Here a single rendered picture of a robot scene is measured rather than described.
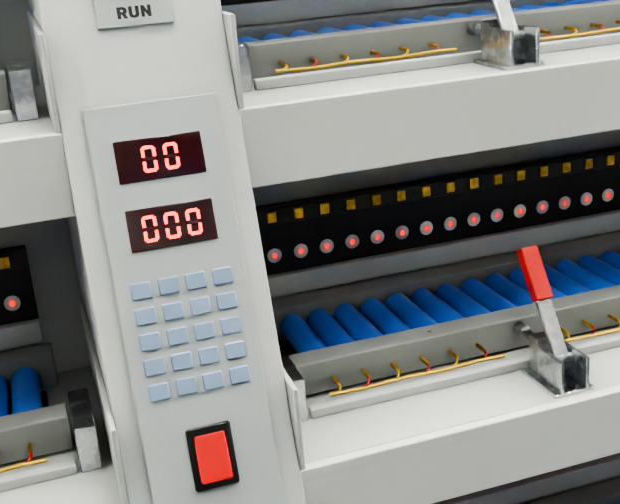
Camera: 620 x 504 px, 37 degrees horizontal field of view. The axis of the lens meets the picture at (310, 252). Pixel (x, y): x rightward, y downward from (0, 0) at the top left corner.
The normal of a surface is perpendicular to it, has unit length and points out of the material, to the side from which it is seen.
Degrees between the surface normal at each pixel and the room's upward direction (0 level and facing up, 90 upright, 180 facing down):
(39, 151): 107
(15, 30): 90
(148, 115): 90
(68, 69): 90
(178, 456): 90
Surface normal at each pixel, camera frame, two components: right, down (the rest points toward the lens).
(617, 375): -0.07, -0.94
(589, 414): 0.31, 0.29
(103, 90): 0.28, 0.00
